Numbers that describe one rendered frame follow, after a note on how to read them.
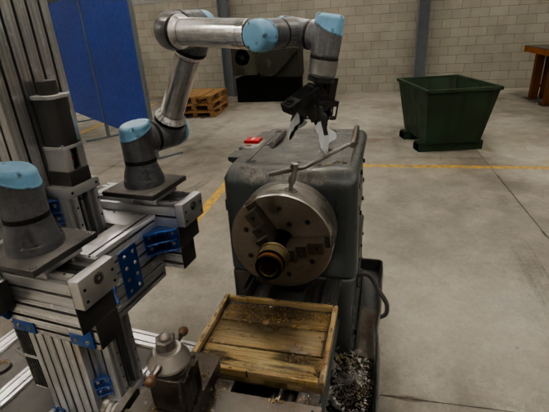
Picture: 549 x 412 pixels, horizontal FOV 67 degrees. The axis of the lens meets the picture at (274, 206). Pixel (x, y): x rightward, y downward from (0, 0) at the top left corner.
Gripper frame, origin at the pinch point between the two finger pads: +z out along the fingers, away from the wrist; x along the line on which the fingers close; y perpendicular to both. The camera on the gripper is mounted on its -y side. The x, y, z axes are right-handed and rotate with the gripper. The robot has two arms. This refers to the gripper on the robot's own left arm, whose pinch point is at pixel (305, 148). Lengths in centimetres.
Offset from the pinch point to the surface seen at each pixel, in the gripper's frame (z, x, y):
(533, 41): -27, 304, 1026
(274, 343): 47, -20, -21
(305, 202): 13.5, -7.0, -3.7
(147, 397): 42, -20, -58
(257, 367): 47, -23, -30
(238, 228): 26.6, 8.5, -15.1
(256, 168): 13.7, 20.1, -0.2
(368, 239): 131, 84, 184
